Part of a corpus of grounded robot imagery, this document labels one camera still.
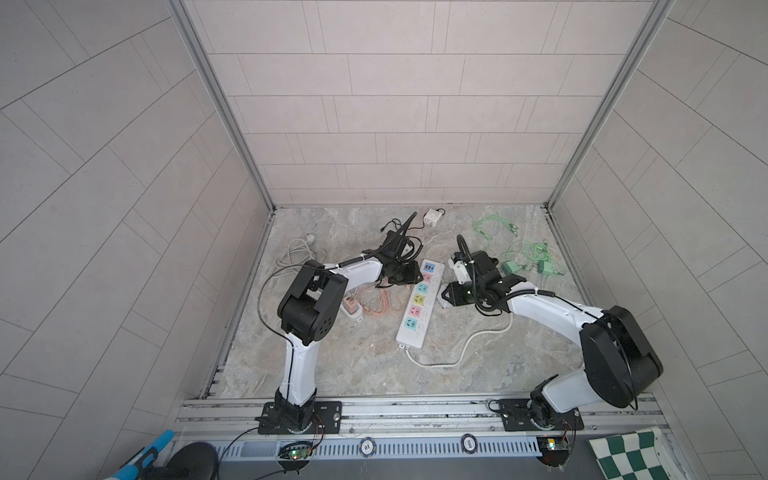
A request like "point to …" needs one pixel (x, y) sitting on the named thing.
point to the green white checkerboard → (636, 455)
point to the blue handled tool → (133, 466)
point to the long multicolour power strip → (417, 317)
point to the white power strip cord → (299, 251)
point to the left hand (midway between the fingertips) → (428, 273)
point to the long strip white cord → (457, 361)
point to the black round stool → (199, 459)
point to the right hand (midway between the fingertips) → (444, 294)
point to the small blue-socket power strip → (358, 313)
